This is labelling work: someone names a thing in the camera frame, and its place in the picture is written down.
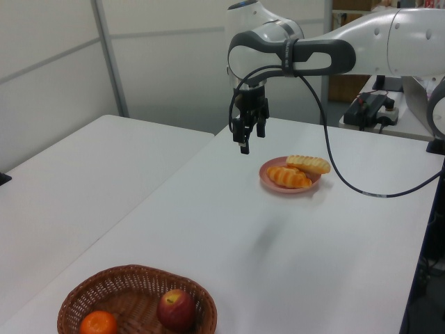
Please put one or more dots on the striped toy bread roll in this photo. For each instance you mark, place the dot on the striped toy bread roll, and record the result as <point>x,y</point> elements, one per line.
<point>309,163</point>

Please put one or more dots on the pink plate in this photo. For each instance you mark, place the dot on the pink plate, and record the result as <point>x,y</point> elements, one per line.
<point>278,189</point>

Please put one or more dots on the black table clamp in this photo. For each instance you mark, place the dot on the black table clamp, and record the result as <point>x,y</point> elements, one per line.
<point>436,146</point>

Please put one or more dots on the red toy apple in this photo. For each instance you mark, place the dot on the red toy apple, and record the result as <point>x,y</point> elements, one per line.
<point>175,311</point>

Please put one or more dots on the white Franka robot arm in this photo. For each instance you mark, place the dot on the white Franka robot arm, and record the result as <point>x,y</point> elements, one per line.
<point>382,41</point>

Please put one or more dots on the black electronics box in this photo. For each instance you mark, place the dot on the black electronics box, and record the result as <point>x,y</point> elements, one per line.
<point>361,111</point>

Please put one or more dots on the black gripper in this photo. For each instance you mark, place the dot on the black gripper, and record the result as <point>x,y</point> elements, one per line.
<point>252,102</point>

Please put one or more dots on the white side table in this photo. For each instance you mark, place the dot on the white side table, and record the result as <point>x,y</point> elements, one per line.
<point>406,128</point>

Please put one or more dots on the brown woven basket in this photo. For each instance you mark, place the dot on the brown woven basket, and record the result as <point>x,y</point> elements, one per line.
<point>114,295</point>

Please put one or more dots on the braided toy bread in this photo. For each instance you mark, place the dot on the braided toy bread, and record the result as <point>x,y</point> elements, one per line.
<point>288,177</point>

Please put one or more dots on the large brown cardboard box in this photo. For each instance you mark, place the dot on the large brown cardboard box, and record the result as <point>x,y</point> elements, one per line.
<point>347,88</point>

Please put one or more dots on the toy orange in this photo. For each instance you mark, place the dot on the toy orange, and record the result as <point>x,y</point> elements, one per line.
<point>98,323</point>

